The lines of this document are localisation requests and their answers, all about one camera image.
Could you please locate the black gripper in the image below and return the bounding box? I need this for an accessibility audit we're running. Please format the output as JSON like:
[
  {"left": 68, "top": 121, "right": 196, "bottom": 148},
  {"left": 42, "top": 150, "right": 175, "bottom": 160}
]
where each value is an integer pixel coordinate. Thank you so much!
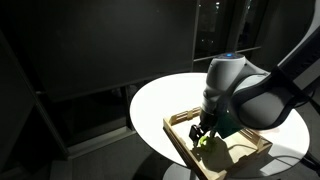
[{"left": 189, "top": 110, "right": 217, "bottom": 146}]

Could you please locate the green camera mount box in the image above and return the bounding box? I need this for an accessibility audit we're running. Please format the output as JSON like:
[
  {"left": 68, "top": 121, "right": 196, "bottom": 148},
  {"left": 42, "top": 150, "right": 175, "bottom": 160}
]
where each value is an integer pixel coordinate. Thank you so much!
[{"left": 215, "top": 113, "right": 242, "bottom": 139}]

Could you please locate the white table pedestal base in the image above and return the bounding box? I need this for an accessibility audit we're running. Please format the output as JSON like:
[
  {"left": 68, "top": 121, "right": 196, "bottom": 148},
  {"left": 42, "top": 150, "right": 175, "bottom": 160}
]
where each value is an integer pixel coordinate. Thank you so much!
[{"left": 162, "top": 164, "right": 199, "bottom": 180}]

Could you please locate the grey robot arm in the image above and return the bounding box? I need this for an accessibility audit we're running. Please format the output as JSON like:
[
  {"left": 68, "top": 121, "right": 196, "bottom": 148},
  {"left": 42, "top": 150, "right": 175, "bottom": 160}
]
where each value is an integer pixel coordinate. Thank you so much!
[{"left": 189, "top": 28, "right": 320, "bottom": 143}]

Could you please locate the wooden slatted tray box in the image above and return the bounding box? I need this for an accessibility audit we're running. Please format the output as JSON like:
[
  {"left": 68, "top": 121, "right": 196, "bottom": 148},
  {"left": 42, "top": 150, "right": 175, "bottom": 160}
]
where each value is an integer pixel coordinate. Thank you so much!
[{"left": 163, "top": 107, "right": 272, "bottom": 180}]

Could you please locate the small green ring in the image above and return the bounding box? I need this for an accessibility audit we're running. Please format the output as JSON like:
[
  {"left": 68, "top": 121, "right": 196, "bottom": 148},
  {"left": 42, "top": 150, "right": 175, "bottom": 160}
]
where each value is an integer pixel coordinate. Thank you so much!
[{"left": 197, "top": 134, "right": 216, "bottom": 149}]

